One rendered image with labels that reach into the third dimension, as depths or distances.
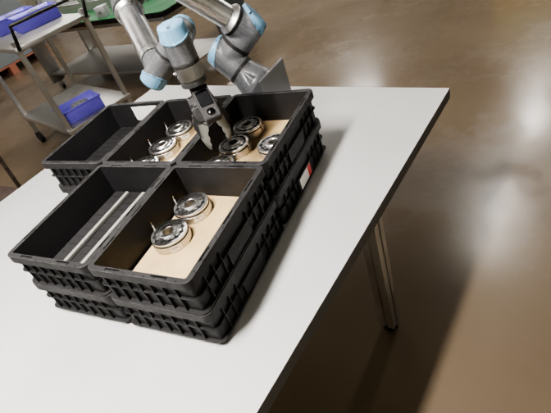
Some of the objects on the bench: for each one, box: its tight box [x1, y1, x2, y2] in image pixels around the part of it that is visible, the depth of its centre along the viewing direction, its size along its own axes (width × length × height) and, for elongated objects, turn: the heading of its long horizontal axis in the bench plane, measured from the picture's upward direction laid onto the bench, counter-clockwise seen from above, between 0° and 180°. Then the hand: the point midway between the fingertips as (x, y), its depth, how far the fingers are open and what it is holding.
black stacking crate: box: [112, 198, 284, 344], centre depth 121 cm, size 40×30×12 cm
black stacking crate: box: [271, 120, 326, 225], centre depth 147 cm, size 40×30×12 cm
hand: (220, 142), depth 133 cm, fingers open, 5 cm apart
